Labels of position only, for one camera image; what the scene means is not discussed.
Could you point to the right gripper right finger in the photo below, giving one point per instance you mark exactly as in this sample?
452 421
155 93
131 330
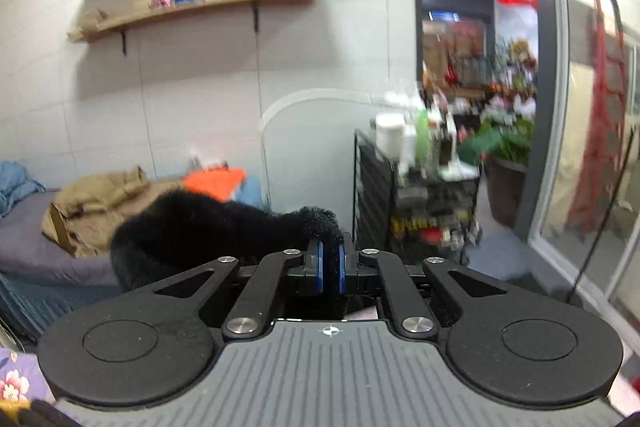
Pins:
347 268

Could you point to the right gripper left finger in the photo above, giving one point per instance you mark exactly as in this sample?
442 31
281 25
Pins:
314 265

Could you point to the gold satin jacket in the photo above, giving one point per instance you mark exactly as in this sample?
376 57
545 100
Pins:
182 230

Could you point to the black trolley cart with bottles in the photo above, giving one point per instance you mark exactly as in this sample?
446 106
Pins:
413 196

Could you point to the orange folded cloth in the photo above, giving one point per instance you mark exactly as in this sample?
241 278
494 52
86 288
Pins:
218 183

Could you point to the potted green plant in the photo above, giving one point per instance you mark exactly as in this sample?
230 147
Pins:
502 151

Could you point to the olive brown padded coat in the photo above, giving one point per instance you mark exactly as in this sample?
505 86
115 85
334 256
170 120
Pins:
83 217

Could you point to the grey sheet massage bed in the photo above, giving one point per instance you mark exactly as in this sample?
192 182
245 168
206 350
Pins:
39 281

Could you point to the blue crumpled blanket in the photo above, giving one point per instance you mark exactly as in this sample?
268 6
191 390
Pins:
15 185

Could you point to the purple floral bed sheet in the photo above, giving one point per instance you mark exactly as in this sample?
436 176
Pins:
21 380

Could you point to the white curved pipe frame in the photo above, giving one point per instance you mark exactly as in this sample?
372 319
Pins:
307 140

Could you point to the lower wooden wall shelf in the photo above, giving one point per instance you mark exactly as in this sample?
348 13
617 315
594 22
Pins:
126 21

